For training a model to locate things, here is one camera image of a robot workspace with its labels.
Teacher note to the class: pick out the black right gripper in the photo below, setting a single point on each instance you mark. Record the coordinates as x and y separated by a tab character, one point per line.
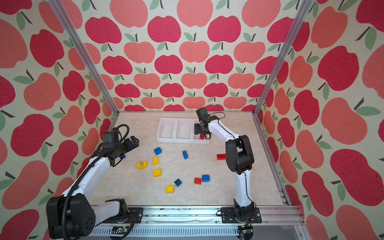
196	130

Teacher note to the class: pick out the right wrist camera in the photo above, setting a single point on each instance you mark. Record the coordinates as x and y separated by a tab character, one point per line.
202	114

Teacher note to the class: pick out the light blue lego brick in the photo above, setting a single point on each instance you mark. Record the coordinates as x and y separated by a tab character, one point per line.
205	178

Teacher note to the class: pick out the aluminium corner post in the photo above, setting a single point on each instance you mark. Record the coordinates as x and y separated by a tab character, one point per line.
68	26
286	47

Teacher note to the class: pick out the left aluminium corner post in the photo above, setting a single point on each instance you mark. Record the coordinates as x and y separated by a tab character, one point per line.
68	26

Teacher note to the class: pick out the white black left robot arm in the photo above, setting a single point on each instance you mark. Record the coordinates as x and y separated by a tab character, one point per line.
84	186

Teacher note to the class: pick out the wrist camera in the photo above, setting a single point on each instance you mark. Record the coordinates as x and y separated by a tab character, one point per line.
110	138
202	114

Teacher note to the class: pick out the yellow round lego piece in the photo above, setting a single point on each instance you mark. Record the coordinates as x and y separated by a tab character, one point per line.
142	165

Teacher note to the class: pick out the yellow lego brick front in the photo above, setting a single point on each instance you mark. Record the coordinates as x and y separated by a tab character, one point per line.
170	189

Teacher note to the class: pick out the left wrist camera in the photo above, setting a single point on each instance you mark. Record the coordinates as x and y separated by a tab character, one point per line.
110	138

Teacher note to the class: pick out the yellow small lego brick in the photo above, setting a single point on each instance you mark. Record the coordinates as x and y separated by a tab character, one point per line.
155	161

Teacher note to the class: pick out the red long lego brick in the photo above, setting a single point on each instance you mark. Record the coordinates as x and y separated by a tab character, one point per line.
221	157

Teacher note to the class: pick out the white middle plastic bin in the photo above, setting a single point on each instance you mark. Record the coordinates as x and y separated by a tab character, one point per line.
184	130

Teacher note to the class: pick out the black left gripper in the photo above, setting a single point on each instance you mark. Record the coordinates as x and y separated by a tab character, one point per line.
130	146

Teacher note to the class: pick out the right aluminium corner post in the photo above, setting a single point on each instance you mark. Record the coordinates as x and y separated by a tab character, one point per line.
286	47

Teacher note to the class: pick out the yellow lego brick middle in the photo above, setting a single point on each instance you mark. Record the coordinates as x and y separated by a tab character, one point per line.
157	173

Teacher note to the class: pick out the white left plastic bin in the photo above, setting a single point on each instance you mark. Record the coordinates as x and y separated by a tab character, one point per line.
166	132

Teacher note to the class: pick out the red small lego brick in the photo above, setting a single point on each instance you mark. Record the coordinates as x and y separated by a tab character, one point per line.
197	181

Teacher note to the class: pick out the dark blue lego brick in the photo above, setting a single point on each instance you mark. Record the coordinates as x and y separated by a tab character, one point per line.
178	182

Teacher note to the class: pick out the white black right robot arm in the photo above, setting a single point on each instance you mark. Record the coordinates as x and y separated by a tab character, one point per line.
239	159

